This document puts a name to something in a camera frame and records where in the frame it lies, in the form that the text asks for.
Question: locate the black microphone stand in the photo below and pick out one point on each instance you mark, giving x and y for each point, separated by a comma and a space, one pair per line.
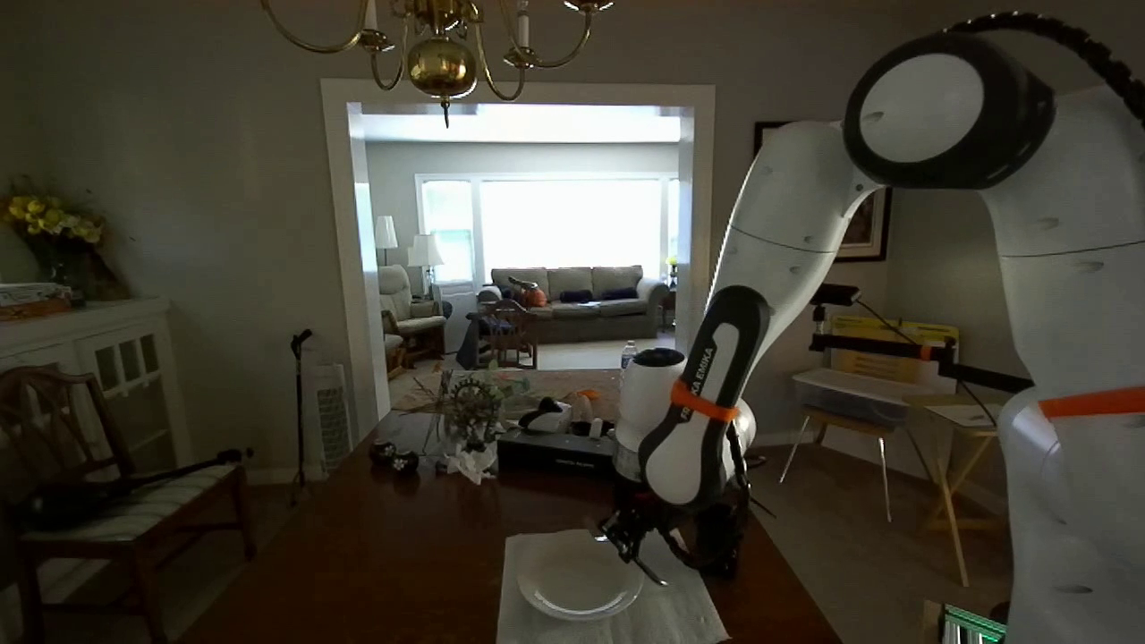
300, 405

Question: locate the grey sofa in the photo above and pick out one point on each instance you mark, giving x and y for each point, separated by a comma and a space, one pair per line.
585, 303

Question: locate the yellow flower bouquet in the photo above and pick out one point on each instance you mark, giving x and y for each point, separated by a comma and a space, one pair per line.
47, 228

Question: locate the white table lamp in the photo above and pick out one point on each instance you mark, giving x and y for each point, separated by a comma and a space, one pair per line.
425, 252

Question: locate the white cylindrical appliance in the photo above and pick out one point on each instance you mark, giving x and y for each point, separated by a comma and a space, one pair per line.
650, 394

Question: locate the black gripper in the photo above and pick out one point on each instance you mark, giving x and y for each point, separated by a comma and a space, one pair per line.
646, 524

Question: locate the black box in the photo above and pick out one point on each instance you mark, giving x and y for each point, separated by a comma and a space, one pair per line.
556, 452

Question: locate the brass chandelier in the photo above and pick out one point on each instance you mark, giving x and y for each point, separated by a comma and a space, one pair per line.
439, 57

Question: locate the white folding table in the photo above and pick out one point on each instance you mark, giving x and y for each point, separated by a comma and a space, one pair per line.
895, 400

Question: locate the white patterned placemat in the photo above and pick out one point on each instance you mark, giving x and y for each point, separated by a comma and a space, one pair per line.
691, 612

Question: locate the silver metal fork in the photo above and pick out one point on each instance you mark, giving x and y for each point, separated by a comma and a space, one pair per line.
652, 574

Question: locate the white sideboard cabinet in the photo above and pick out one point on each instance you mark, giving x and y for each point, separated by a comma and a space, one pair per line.
95, 359

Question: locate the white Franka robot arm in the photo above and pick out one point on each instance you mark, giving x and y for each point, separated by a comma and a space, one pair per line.
1075, 300

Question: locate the green and white box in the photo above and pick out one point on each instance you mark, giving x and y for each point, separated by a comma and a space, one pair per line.
971, 629

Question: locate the beige armchair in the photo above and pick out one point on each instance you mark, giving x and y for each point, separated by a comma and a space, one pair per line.
408, 315

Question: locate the small potted plant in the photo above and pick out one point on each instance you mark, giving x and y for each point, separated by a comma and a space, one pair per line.
474, 410

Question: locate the wooden bench with cushion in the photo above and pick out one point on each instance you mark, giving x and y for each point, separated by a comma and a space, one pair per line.
121, 504

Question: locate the white round plate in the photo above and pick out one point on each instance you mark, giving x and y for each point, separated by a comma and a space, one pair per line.
579, 586

